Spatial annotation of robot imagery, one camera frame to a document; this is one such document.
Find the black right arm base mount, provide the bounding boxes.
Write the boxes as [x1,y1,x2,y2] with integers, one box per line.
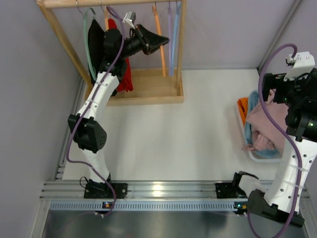
[215,182,246,199]

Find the grey slotted cable duct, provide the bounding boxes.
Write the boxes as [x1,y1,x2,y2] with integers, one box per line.
[50,201,241,212]

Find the orange plastic hanger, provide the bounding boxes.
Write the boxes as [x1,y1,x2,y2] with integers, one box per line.
[152,3,166,77]

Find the purple plastic hanger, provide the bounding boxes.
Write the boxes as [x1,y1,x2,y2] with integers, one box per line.
[168,2,172,76]

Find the light orange hanger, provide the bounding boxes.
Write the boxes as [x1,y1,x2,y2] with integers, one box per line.
[99,0,109,31]

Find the black garment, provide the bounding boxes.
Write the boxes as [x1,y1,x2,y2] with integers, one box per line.
[88,19,112,85]

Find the wooden clothes rack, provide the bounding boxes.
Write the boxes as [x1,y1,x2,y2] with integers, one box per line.
[36,0,187,106]

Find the dusty pink trousers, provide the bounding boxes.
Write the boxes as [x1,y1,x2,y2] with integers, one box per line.
[243,90,288,155]

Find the mint green hanger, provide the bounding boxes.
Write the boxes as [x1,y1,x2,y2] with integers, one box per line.
[75,0,97,81]

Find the white laundry basket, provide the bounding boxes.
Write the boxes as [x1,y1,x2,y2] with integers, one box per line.
[236,106,282,163]

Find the light blue plastic hanger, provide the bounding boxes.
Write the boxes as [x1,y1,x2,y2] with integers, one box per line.
[170,2,181,75]

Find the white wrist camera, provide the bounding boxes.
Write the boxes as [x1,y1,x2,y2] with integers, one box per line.
[122,11,136,29]
[283,52,315,82]

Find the light blue garment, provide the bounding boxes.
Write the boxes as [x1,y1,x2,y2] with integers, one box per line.
[244,90,279,159]

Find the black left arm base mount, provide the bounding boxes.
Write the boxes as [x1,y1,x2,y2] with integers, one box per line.
[84,181,128,199]

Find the orange garment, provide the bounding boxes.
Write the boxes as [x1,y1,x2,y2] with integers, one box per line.
[237,97,248,125]

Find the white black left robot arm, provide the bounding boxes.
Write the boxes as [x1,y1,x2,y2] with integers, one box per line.
[68,24,169,183]

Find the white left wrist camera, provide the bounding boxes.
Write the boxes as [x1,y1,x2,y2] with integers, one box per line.
[122,11,136,29]

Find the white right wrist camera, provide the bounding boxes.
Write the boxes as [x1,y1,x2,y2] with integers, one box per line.
[283,52,315,82]

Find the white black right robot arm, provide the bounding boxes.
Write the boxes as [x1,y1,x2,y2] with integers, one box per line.
[233,68,317,227]

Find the red garment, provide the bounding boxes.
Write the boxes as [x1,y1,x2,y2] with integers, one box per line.
[107,18,134,93]

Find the aluminium mounting rail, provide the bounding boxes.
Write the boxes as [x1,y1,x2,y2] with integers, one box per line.
[101,69,277,198]

